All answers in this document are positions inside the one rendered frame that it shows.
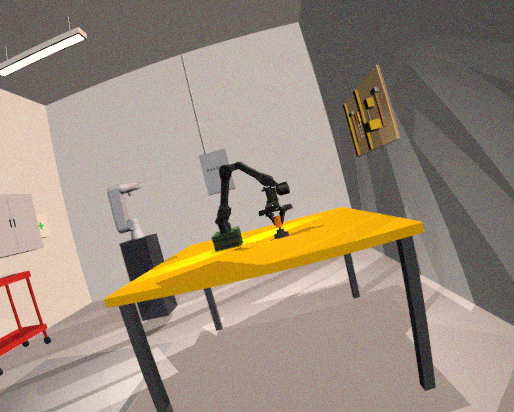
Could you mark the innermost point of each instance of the orange cylinder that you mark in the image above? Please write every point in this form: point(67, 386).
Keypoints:
point(277, 221)

